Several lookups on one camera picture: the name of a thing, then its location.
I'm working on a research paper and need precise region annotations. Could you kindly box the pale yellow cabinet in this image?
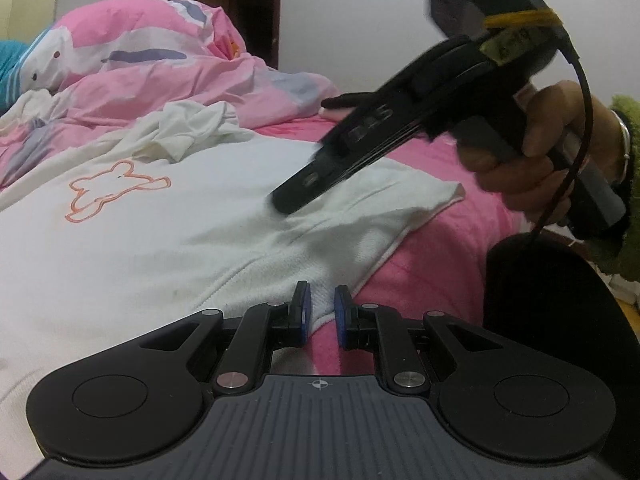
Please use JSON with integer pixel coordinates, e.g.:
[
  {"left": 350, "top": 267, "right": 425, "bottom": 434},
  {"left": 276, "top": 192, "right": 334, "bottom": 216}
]
[{"left": 0, "top": 0, "right": 65, "bottom": 41}]

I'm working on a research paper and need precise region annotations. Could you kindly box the silver bracelet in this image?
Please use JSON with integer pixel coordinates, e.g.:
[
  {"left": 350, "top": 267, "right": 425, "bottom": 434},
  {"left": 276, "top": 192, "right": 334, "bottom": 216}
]
[{"left": 614, "top": 110, "right": 632, "bottom": 183}]

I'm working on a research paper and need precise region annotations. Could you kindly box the pink printed duvet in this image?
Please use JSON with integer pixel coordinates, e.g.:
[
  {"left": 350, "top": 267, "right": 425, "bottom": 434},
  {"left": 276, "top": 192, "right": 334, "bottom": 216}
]
[{"left": 0, "top": 0, "right": 341, "bottom": 201}]

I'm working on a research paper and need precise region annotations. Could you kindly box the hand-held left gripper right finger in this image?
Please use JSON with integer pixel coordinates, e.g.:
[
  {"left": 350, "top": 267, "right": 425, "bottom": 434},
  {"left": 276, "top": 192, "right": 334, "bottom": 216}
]
[{"left": 334, "top": 285, "right": 503, "bottom": 395}]

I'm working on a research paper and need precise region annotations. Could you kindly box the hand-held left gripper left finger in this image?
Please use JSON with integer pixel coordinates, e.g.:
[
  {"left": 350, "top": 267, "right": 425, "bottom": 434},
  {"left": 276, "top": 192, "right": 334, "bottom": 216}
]
[{"left": 140, "top": 281, "right": 313, "bottom": 395}]

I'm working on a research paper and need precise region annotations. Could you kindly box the dark rounded cloth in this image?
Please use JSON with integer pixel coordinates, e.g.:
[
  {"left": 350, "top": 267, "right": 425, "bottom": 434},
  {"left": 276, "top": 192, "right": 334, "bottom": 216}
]
[{"left": 484, "top": 232, "right": 640, "bottom": 480}]

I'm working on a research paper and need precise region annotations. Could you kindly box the yellow rubber band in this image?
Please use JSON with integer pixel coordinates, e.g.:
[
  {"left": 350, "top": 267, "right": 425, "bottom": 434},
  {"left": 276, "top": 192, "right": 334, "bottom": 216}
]
[{"left": 482, "top": 7, "right": 566, "bottom": 28}]

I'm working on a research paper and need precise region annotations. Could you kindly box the teal plush toy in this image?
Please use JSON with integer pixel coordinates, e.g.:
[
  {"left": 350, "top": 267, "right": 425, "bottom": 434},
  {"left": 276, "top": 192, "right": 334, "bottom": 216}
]
[{"left": 0, "top": 40, "right": 33, "bottom": 111}]

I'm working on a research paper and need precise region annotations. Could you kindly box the person's right hand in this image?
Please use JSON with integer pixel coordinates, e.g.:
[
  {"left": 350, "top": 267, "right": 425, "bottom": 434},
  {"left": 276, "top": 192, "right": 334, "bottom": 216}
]
[{"left": 457, "top": 81, "right": 618, "bottom": 221}]

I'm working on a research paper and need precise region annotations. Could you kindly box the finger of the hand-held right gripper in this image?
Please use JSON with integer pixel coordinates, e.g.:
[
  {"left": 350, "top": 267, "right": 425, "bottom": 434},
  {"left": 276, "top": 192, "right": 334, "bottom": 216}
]
[
  {"left": 320, "top": 91, "right": 376, "bottom": 112},
  {"left": 270, "top": 157, "right": 351, "bottom": 218}
]

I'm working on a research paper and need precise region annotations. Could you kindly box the white sweatshirt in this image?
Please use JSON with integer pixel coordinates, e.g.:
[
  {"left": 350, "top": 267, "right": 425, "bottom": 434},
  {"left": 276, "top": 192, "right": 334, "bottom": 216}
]
[{"left": 0, "top": 100, "right": 466, "bottom": 480}]

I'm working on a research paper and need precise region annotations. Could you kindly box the black cable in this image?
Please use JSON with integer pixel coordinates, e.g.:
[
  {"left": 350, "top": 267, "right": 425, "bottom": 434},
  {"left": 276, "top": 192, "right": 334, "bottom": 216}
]
[{"left": 527, "top": 35, "right": 598, "bottom": 236}]

